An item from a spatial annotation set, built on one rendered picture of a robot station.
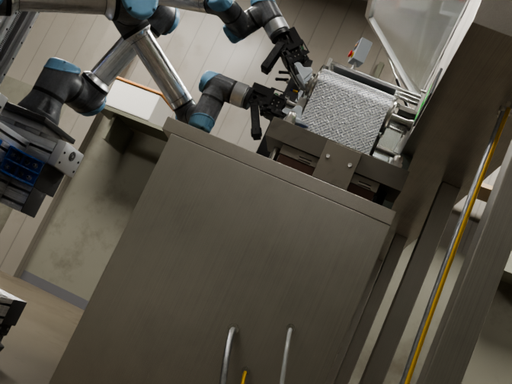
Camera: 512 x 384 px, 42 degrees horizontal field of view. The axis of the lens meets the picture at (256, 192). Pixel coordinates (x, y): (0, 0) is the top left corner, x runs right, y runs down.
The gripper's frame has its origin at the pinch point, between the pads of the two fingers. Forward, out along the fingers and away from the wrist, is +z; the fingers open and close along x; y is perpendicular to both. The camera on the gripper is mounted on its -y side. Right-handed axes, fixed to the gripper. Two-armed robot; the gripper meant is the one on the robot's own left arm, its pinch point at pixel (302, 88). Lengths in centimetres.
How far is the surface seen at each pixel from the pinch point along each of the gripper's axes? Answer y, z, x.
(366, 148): 7.1, 28.6, -7.8
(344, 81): 11.7, 6.3, -6.8
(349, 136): 4.4, 22.9, -7.8
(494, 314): 101, 118, 303
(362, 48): 39, -21, 50
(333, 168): -8.2, 34.2, -29.5
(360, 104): 12.1, 15.3, -7.8
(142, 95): -61, -155, 301
